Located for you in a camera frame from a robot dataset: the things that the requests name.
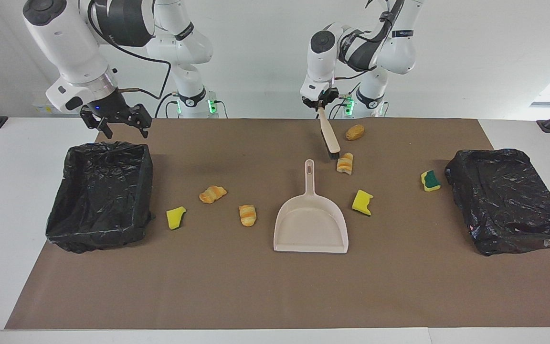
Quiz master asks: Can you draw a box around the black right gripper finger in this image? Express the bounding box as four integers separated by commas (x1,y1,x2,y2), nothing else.
129,104,153,139
80,112,113,140

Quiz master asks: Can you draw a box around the beige hand brush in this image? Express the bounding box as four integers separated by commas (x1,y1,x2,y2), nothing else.
317,107,341,160

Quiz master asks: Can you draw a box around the toy croissant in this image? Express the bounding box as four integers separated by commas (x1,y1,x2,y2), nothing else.
336,152,354,175
238,204,257,227
199,185,228,204

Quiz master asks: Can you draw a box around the beige plastic dustpan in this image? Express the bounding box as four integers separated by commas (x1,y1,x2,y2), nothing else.
274,159,349,254

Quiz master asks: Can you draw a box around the green and yellow sponge piece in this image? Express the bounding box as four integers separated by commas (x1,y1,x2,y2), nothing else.
421,170,442,192

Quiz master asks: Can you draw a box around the black bag lined bin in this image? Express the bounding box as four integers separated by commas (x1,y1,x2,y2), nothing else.
444,149,550,257
45,141,155,254

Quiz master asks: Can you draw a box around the white power strip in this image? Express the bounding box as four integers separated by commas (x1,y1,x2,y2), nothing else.
32,98,55,115

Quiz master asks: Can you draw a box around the brown table mat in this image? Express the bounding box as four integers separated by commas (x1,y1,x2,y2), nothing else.
4,118,550,330

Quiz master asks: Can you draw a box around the black base cable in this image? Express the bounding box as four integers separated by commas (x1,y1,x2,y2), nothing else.
328,84,357,118
155,93,176,118

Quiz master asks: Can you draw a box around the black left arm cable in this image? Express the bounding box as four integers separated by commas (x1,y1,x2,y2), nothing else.
335,0,405,81

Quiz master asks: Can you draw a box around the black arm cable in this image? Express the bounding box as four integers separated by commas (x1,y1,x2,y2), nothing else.
88,0,171,101
335,0,405,81

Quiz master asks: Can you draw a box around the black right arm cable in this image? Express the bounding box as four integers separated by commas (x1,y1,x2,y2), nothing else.
88,0,171,101

